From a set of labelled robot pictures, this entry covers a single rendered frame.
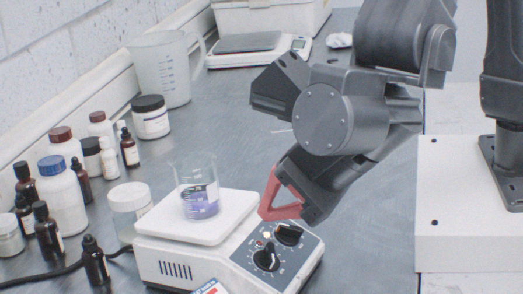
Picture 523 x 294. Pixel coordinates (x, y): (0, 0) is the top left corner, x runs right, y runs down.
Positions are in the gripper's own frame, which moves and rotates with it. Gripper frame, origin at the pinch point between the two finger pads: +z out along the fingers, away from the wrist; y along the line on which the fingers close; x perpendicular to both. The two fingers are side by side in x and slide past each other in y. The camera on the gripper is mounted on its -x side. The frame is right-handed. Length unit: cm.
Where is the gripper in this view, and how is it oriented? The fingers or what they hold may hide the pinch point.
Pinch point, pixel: (266, 212)
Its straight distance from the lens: 70.3
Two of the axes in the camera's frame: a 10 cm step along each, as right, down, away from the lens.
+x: 6.7, 7.4, 0.2
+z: -6.0, 5.3, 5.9
